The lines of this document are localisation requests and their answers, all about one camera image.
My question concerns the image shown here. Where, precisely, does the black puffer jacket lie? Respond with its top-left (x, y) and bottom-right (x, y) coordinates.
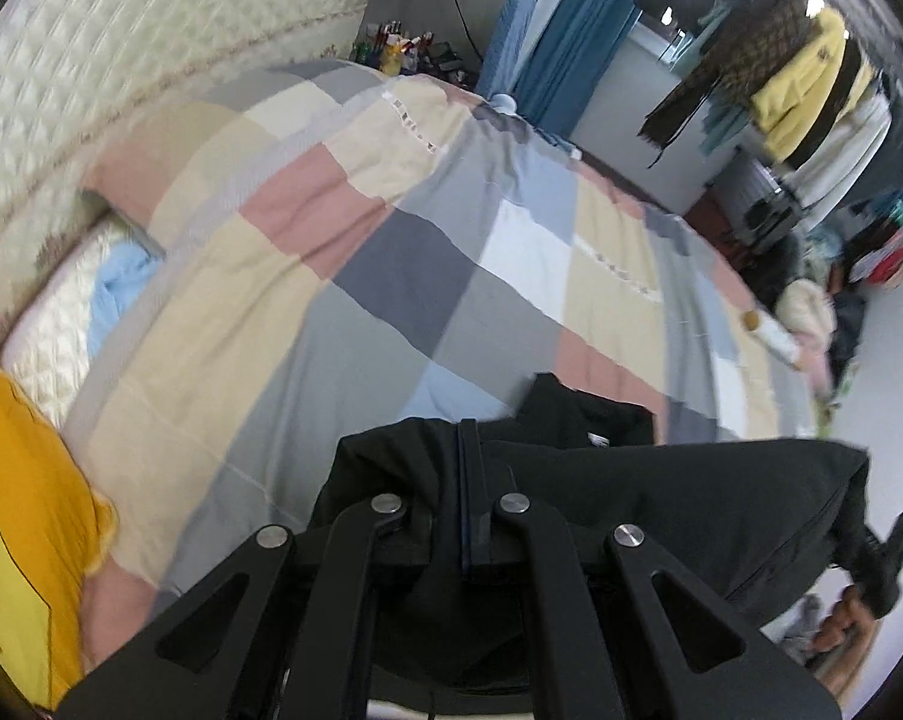
top-left (307, 371), bottom-right (872, 695)

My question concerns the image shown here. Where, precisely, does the dark grey hanging coat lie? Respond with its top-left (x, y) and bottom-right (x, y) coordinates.
top-left (845, 75), bottom-right (903, 211)

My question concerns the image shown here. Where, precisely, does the white quilted pillow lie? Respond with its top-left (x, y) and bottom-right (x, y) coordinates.
top-left (0, 221), bottom-right (167, 428)

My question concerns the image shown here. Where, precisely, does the blue curtain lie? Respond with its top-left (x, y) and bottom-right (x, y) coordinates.
top-left (512, 0), bottom-right (643, 143)

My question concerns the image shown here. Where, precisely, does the patchwork pastel duvet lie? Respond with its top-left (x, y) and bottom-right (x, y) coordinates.
top-left (65, 56), bottom-right (827, 616)

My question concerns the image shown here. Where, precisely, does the cream quilted headboard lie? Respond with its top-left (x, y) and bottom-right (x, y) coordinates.
top-left (0, 0), bottom-right (388, 316)

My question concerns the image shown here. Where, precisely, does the light blue cloth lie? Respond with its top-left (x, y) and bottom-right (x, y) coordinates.
top-left (87, 240), bottom-right (169, 361)

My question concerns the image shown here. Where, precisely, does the green clip hanger with clothes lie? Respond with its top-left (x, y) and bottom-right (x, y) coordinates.
top-left (845, 217), bottom-right (903, 290)

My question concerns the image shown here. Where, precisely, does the cluster of cosmetic bottles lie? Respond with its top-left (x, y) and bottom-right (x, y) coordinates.
top-left (350, 19), bottom-right (467, 83)

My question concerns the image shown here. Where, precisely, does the white hoodie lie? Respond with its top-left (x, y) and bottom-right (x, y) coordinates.
top-left (785, 90), bottom-right (895, 211)

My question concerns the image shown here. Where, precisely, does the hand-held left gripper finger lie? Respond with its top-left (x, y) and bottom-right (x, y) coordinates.
top-left (57, 418), bottom-right (476, 720)
top-left (472, 418), bottom-right (844, 720)

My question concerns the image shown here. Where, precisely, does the yellow fleece jacket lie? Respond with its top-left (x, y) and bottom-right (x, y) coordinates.
top-left (747, 7), bottom-right (876, 158)

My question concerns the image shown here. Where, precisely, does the grey ribbed suitcase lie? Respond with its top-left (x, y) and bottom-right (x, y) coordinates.
top-left (710, 146), bottom-right (805, 252)

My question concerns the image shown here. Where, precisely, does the pile of mixed clothes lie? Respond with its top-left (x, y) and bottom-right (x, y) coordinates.
top-left (751, 232), bottom-right (872, 383)

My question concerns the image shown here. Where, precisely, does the cream plush cushion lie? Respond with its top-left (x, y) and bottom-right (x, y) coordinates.
top-left (773, 277), bottom-right (838, 350)

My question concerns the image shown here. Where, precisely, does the blue covered chair back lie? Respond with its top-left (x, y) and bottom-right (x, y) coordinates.
top-left (475, 0), bottom-right (538, 98)

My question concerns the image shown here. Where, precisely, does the white cylindrical roller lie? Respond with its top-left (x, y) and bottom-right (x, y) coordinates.
top-left (743, 307), bottom-right (805, 372)

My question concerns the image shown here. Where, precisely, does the pink cloth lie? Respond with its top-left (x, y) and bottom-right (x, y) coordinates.
top-left (800, 345), bottom-right (835, 398)

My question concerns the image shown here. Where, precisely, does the person's right hand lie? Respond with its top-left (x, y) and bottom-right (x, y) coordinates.
top-left (811, 581), bottom-right (883, 653)

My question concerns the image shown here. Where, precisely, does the yellow crown print pillow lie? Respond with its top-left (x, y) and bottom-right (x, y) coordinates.
top-left (0, 330), bottom-right (118, 710)

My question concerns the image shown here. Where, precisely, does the teal hanging garment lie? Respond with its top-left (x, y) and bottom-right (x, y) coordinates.
top-left (695, 101), bottom-right (756, 155)

